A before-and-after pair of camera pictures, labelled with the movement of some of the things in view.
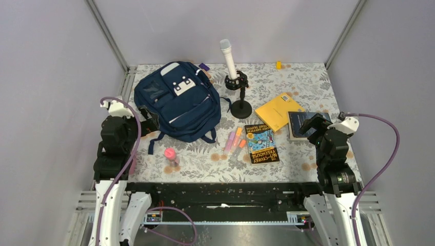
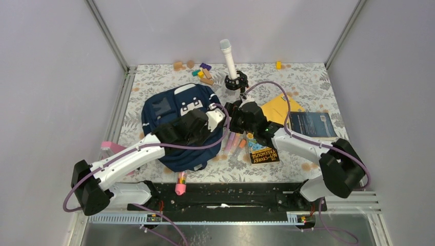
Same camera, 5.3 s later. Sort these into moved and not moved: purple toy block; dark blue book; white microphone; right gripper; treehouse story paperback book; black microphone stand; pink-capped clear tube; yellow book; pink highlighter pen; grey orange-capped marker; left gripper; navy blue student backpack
Moved: navy blue student backpack; right gripper; pink-capped clear tube; left gripper
Not moved: pink highlighter pen; purple toy block; white microphone; grey orange-capped marker; treehouse story paperback book; yellow book; black microphone stand; dark blue book
